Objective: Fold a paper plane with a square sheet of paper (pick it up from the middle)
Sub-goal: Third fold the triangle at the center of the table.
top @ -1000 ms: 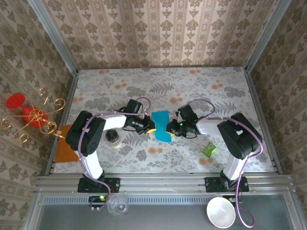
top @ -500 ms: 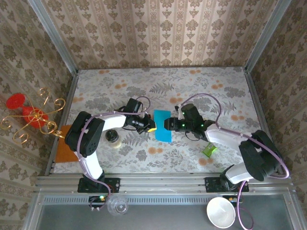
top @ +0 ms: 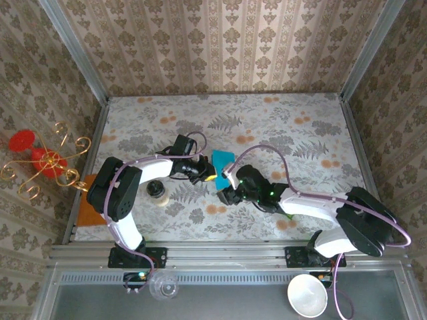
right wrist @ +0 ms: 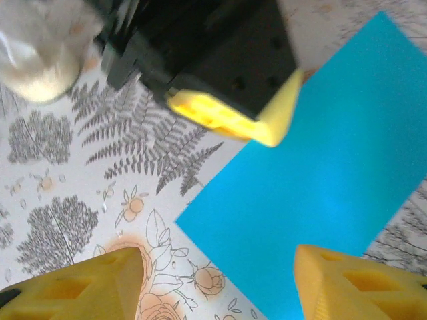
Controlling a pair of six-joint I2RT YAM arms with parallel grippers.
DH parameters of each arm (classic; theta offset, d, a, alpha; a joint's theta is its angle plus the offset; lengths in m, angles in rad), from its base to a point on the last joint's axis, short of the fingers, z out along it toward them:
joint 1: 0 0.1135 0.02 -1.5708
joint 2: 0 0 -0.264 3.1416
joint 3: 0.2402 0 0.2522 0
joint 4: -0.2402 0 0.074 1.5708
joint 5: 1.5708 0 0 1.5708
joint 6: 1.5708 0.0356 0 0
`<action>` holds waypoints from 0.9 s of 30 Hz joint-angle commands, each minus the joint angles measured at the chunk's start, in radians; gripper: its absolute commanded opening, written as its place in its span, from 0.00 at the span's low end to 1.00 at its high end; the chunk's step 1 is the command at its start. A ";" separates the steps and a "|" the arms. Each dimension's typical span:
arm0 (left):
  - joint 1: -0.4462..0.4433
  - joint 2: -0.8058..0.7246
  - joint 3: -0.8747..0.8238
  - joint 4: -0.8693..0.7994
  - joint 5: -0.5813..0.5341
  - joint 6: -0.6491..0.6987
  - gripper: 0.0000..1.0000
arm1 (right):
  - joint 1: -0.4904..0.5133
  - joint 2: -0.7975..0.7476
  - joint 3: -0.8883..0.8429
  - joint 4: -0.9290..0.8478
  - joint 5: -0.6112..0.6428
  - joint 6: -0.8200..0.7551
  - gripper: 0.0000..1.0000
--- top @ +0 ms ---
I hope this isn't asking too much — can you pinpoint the aluminium table side rail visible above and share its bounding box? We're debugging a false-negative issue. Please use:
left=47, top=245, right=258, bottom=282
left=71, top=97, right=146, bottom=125
left=339, top=93, right=380, bottom=204
left=61, top=96, right=111, bottom=246

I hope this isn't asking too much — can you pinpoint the white bowl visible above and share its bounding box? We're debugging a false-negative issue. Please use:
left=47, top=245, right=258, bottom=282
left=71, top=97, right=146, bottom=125
left=287, top=273, right=328, bottom=318

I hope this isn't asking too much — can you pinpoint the gold wire ornament stand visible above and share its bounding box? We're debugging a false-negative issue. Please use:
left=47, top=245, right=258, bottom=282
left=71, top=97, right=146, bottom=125
left=0, top=121, right=93, bottom=200

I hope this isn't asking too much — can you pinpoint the small circuit board orange part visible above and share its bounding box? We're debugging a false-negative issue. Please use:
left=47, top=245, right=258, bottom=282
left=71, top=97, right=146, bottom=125
left=310, top=271, right=338, bottom=284

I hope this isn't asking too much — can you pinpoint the small circuit board green light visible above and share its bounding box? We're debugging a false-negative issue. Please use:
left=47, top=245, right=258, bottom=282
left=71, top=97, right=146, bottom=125
left=123, top=271, right=151, bottom=291

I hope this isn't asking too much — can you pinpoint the orange cloth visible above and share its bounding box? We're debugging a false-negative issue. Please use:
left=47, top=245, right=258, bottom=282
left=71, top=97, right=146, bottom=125
left=77, top=175, right=107, bottom=227

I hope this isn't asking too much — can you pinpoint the red plastic goblet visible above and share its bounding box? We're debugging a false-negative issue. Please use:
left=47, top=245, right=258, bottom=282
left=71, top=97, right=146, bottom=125
left=8, top=130, right=69, bottom=179

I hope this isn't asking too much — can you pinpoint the grey metal tray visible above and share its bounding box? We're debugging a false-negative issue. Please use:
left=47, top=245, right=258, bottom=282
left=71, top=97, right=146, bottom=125
left=33, top=263, right=424, bottom=320

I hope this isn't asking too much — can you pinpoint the clear plastic cup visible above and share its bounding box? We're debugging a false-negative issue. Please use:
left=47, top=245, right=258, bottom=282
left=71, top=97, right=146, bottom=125
left=149, top=270, right=181, bottom=302

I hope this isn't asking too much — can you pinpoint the cream jar with black cap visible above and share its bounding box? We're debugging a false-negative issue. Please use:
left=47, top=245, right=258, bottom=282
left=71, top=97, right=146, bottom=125
left=146, top=179, right=170, bottom=207

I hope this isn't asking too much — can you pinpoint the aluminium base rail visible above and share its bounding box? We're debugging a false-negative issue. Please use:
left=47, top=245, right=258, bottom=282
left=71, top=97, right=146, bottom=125
left=48, top=240, right=410, bottom=269

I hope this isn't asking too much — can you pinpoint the aluminium frame post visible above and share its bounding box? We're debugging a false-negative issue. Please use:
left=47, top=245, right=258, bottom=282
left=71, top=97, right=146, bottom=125
left=38, top=0, right=111, bottom=105
left=340, top=0, right=407, bottom=101

